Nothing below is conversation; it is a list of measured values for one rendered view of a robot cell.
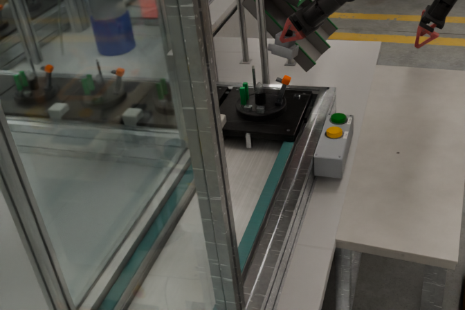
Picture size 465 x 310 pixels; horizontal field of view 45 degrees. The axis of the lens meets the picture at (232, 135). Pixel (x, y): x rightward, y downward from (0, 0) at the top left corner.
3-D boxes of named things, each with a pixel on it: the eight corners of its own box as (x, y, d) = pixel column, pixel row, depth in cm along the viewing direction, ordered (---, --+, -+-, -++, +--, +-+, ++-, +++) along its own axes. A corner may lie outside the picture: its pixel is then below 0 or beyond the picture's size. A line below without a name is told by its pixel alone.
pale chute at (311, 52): (321, 55, 176) (331, 46, 173) (306, 73, 166) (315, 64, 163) (259, -11, 174) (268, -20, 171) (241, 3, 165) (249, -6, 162)
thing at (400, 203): (472, 79, 185) (473, 71, 184) (456, 271, 116) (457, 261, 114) (272, 64, 211) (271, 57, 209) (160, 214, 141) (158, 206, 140)
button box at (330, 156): (353, 133, 152) (353, 113, 148) (342, 178, 135) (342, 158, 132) (327, 131, 154) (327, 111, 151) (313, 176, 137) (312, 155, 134)
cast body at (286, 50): (297, 55, 157) (301, 31, 154) (290, 59, 154) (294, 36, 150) (271, 47, 161) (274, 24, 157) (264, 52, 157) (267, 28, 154)
